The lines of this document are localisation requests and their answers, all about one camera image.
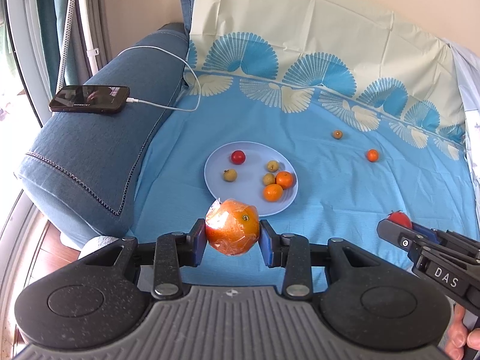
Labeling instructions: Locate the red cherry tomato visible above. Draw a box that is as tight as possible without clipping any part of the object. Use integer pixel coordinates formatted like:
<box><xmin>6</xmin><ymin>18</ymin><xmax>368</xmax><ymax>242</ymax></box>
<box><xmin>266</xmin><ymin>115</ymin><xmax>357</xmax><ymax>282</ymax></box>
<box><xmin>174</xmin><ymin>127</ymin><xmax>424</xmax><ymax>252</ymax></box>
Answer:
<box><xmin>387</xmin><ymin>211</ymin><xmax>413</xmax><ymax>229</ymax></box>
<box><xmin>230</xmin><ymin>150</ymin><xmax>246</xmax><ymax>165</ymax></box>

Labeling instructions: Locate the orange fruit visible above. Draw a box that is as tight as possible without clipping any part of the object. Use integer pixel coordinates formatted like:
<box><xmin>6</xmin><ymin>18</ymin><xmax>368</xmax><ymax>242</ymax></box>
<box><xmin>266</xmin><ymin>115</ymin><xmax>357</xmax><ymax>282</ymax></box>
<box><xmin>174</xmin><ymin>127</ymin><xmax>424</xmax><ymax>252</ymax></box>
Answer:
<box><xmin>205</xmin><ymin>199</ymin><xmax>260</xmax><ymax>256</ymax></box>

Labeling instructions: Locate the small orange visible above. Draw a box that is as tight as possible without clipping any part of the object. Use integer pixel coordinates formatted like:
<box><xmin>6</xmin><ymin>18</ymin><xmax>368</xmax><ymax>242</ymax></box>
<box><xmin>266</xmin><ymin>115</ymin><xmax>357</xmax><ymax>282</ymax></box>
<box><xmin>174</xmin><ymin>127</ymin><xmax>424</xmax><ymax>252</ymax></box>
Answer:
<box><xmin>275</xmin><ymin>171</ymin><xmax>295</xmax><ymax>189</ymax></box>
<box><xmin>263</xmin><ymin>183</ymin><xmax>283</xmax><ymax>203</ymax></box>
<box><xmin>366</xmin><ymin>149</ymin><xmax>380</xmax><ymax>163</ymax></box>

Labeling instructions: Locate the brown longan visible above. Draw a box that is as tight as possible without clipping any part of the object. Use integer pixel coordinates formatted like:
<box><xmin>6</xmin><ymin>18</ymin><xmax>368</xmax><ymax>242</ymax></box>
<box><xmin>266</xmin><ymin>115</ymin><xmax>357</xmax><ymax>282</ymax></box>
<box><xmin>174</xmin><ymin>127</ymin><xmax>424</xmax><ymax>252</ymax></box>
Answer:
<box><xmin>332</xmin><ymin>130</ymin><xmax>343</xmax><ymax>140</ymax></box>

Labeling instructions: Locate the person's right hand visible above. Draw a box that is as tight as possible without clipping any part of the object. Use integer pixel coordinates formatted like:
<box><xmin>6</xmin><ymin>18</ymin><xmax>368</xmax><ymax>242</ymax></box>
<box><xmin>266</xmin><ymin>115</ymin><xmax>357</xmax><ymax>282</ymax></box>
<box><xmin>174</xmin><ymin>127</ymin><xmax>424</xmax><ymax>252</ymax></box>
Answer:
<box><xmin>444</xmin><ymin>304</ymin><xmax>480</xmax><ymax>360</ymax></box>

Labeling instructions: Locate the small orange on plate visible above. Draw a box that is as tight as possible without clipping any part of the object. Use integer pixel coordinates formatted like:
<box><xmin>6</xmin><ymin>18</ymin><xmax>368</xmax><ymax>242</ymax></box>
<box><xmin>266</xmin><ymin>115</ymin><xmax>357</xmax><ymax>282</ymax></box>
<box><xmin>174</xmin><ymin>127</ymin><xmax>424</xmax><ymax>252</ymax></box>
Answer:
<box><xmin>263</xmin><ymin>183</ymin><xmax>283</xmax><ymax>203</ymax></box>

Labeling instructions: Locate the longan on plate right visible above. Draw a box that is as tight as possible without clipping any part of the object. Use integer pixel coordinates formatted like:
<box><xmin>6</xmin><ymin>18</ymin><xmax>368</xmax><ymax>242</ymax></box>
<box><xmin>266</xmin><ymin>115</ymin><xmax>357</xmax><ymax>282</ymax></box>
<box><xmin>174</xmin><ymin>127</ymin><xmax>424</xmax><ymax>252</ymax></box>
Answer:
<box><xmin>262</xmin><ymin>173</ymin><xmax>276</xmax><ymax>186</ymax></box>

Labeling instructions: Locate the longan on plate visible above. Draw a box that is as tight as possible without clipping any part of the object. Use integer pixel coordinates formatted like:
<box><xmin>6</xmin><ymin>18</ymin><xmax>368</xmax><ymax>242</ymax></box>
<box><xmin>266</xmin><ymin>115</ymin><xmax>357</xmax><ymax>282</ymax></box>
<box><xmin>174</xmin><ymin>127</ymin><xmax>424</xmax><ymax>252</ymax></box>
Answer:
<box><xmin>266</xmin><ymin>160</ymin><xmax>280</xmax><ymax>173</ymax></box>
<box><xmin>223</xmin><ymin>169</ymin><xmax>238</xmax><ymax>182</ymax></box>
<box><xmin>262</xmin><ymin>173</ymin><xmax>276</xmax><ymax>186</ymax></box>

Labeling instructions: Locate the light blue plate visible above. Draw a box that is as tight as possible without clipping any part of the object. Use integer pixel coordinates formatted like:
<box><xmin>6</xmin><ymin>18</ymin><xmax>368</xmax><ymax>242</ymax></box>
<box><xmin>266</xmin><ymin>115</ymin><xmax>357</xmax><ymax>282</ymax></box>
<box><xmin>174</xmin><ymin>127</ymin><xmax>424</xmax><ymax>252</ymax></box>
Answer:
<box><xmin>203</xmin><ymin>141</ymin><xmax>299</xmax><ymax>217</ymax></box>

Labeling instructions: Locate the longan on plate top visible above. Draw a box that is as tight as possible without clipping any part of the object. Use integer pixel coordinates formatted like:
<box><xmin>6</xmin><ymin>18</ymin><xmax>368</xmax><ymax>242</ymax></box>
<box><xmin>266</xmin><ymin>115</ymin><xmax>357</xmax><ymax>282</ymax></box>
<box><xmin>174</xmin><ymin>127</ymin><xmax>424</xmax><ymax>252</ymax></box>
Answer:
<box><xmin>266</xmin><ymin>160</ymin><xmax>280</xmax><ymax>173</ymax></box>

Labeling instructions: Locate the longan on plate left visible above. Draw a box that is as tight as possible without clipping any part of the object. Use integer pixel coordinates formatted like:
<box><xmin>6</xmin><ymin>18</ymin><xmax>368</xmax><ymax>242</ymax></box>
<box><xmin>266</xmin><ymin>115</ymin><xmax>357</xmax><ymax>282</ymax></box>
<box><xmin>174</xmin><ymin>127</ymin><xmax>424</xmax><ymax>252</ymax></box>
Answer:
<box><xmin>223</xmin><ymin>169</ymin><xmax>238</xmax><ymax>182</ymax></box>

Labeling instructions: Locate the blue sofa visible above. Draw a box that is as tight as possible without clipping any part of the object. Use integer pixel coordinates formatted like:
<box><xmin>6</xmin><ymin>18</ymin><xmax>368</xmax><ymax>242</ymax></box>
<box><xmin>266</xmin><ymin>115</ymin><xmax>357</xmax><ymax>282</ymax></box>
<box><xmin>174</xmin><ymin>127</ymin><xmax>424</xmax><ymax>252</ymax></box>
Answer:
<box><xmin>16</xmin><ymin>23</ymin><xmax>189</xmax><ymax>247</ymax></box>

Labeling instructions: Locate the blue patterned sheet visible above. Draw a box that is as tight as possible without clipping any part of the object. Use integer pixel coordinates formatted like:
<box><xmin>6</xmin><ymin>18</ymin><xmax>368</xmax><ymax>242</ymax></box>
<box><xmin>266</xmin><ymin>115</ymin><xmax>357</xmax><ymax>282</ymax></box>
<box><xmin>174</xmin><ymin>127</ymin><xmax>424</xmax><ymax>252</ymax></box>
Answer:
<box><xmin>131</xmin><ymin>0</ymin><xmax>479</xmax><ymax>268</ymax></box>

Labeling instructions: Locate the black smartphone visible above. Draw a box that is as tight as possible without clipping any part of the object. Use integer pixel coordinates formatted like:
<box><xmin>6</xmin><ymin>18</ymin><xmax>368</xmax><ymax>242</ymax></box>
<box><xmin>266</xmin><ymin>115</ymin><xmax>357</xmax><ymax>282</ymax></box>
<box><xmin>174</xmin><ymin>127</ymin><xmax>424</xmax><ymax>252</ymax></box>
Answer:
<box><xmin>49</xmin><ymin>85</ymin><xmax>130</xmax><ymax>114</ymax></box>

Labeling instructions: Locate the white charging cable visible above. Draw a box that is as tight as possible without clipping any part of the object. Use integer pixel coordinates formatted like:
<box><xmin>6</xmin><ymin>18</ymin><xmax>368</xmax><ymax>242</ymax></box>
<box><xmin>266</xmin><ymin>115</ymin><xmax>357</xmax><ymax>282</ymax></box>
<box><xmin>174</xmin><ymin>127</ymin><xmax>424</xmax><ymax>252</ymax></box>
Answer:
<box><xmin>116</xmin><ymin>45</ymin><xmax>203</xmax><ymax>113</ymax></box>

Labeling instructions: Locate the white window frame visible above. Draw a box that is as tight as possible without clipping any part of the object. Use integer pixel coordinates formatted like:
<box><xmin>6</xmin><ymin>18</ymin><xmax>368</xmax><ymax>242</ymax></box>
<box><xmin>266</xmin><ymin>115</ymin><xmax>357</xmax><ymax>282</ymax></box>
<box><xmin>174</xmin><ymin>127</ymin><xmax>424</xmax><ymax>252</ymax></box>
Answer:
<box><xmin>6</xmin><ymin>0</ymin><xmax>51</xmax><ymax>125</ymax></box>

